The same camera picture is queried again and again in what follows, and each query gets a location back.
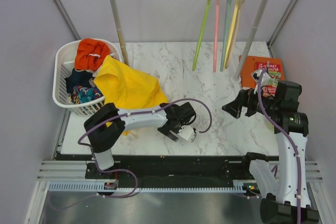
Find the navy blue garment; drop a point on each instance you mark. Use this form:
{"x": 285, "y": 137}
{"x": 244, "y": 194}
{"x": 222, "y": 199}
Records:
{"x": 79, "y": 78}

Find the pink hanger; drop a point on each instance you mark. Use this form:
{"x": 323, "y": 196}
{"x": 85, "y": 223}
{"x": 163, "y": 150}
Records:
{"x": 216, "y": 30}

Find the beige wooden hanger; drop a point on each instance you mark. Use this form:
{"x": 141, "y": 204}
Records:
{"x": 240, "y": 14}

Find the white plastic laundry basket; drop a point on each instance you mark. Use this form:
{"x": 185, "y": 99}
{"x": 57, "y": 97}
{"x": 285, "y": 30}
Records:
{"x": 64, "y": 63}

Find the teal hanger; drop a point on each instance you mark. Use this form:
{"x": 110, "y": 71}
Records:
{"x": 226, "y": 31}

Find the colourful comic print garment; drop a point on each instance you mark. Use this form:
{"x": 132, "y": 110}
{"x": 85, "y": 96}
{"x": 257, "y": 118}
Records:
{"x": 82, "y": 94}

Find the green hanger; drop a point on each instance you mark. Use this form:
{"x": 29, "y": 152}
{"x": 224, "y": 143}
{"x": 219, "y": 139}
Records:
{"x": 201, "y": 33}

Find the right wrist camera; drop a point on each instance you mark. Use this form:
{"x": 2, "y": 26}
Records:
{"x": 260, "y": 79}

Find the white slotted cable duct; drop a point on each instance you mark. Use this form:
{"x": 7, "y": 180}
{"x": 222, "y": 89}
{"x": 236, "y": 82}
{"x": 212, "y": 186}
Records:
{"x": 102, "y": 187}

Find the orange garment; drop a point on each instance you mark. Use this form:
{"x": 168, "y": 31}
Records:
{"x": 90, "y": 54}

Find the yellow shorts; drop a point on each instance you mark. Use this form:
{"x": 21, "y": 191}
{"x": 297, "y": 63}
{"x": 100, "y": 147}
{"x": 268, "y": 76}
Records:
{"x": 128, "y": 88}

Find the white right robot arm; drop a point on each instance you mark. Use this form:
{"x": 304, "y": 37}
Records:
{"x": 285, "y": 198}

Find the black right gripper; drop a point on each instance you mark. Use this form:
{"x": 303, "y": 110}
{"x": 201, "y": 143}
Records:
{"x": 246, "y": 98}

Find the red storey treehouse book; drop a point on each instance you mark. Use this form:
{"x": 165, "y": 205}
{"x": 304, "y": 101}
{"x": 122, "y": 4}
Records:
{"x": 274, "y": 70}

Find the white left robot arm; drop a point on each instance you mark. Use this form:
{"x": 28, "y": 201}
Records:
{"x": 104, "y": 128}

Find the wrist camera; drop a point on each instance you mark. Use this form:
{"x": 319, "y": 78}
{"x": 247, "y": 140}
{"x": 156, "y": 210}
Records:
{"x": 187, "y": 133}
{"x": 260, "y": 79}

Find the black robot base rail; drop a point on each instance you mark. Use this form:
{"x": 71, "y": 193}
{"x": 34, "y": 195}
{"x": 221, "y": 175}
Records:
{"x": 177, "y": 171}

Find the yellow hanger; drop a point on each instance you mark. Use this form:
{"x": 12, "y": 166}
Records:
{"x": 230, "y": 19}

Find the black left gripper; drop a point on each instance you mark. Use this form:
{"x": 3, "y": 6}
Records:
{"x": 182, "y": 123}

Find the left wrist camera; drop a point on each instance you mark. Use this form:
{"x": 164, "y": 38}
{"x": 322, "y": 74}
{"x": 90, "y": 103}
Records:
{"x": 187, "y": 133}

